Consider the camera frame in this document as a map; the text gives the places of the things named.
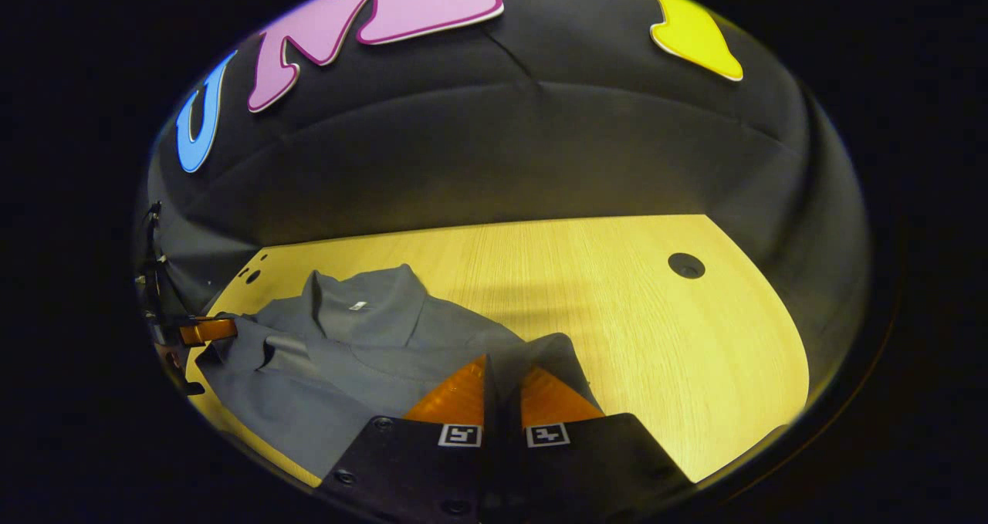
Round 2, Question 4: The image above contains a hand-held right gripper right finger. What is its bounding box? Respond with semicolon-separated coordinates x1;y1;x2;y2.
506;364;695;524

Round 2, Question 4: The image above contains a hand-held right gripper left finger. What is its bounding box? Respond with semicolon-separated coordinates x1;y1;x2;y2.
315;353;499;524

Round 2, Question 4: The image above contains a grey collared shirt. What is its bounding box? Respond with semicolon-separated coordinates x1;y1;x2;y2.
195;264;604;488

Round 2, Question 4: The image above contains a black backdrop cloth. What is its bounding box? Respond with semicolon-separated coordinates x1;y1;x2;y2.
135;0;873;355

